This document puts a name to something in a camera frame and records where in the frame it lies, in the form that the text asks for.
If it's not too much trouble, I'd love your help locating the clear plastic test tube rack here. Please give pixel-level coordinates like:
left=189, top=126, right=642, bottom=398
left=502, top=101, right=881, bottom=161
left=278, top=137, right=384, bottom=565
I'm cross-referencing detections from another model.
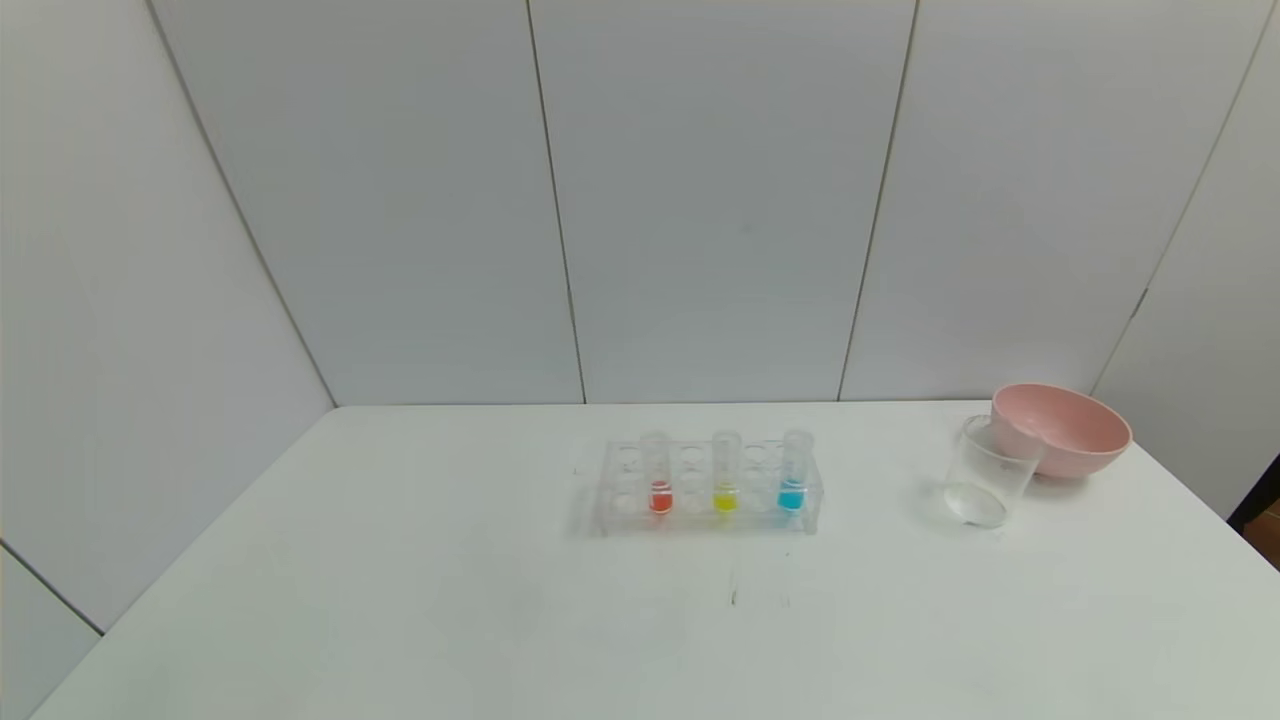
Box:
left=597, top=437, right=824, bottom=538

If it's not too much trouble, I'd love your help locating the clear glass beaker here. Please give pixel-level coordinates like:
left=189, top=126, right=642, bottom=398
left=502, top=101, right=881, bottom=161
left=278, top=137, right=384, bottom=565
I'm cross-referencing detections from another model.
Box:
left=944, top=414, right=1044, bottom=529

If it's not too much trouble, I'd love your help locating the test tube with blue pigment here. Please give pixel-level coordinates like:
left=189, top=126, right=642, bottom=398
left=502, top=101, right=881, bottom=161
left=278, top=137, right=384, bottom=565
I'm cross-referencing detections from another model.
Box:
left=778, top=429, right=814, bottom=514

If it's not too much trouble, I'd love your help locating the pink bowl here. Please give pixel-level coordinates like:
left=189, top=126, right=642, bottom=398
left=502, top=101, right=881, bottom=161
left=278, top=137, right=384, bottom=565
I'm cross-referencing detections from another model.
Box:
left=991, top=384, right=1134, bottom=480

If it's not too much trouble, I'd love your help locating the test tube with red pigment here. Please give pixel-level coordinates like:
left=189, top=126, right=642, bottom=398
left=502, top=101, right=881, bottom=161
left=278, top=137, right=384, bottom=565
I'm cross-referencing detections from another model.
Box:
left=641, top=431, right=675, bottom=516

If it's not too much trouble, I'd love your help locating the black metal frame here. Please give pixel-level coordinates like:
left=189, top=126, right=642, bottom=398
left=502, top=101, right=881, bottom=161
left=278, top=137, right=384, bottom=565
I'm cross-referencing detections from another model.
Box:
left=1227, top=453, right=1280, bottom=533

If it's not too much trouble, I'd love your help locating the test tube with yellow pigment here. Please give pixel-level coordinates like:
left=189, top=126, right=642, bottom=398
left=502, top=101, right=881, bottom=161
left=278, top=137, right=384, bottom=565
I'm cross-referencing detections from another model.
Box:
left=711, top=430, right=742, bottom=515

